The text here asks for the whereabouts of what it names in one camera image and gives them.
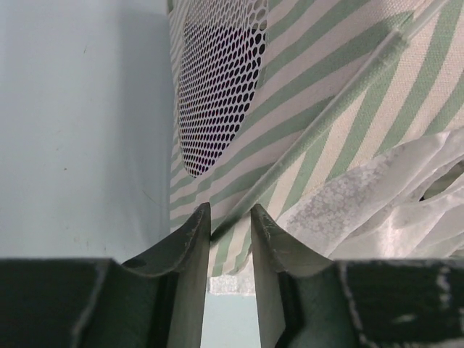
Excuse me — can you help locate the thin white tent pole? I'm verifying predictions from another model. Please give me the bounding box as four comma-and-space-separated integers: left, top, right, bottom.
211, 1, 447, 242

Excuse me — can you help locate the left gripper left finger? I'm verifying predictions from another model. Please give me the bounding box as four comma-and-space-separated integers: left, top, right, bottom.
1, 203, 211, 347

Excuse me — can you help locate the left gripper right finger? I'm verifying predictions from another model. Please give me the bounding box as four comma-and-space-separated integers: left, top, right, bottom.
251, 205, 463, 347

